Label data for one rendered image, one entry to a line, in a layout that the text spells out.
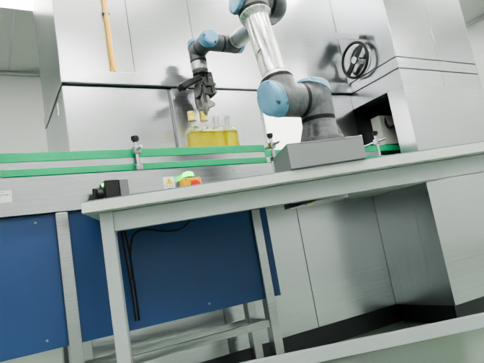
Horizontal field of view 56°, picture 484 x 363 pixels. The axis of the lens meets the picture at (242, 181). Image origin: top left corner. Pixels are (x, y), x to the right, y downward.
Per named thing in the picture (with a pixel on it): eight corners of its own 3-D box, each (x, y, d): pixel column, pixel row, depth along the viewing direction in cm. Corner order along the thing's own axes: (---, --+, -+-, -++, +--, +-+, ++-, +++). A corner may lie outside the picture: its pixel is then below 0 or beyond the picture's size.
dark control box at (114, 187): (124, 206, 159) (122, 183, 160) (131, 202, 152) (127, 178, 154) (101, 209, 155) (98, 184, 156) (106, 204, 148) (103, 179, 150)
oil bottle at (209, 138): (215, 174, 201) (207, 128, 204) (221, 171, 196) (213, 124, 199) (204, 175, 198) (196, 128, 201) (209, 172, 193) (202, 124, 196)
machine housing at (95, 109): (364, 202, 362) (330, 42, 383) (450, 181, 294) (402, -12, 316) (49, 243, 244) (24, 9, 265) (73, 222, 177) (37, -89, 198)
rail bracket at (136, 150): (143, 171, 167) (138, 137, 169) (149, 166, 161) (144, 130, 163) (132, 172, 165) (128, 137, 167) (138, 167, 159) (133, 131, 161)
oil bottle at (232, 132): (238, 173, 206) (231, 127, 209) (245, 170, 201) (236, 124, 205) (227, 173, 203) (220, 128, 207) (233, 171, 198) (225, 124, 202)
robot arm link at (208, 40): (225, 29, 198) (214, 41, 207) (201, 26, 192) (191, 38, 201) (227, 45, 196) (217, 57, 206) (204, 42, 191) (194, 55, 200)
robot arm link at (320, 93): (343, 113, 154) (336, 75, 156) (311, 112, 147) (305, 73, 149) (320, 123, 164) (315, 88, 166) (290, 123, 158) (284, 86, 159)
